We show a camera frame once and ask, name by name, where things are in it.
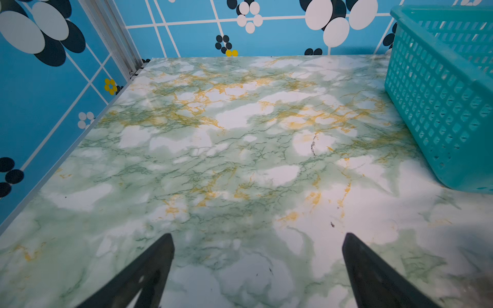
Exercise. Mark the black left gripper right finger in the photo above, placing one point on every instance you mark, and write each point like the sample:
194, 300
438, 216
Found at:
374, 282

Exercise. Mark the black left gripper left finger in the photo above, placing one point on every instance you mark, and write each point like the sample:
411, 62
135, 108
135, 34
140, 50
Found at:
142, 282

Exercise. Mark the teal plastic basket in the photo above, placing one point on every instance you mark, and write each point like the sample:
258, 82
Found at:
440, 80

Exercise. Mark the aluminium corner post left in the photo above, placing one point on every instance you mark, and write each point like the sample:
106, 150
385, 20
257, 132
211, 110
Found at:
108, 22

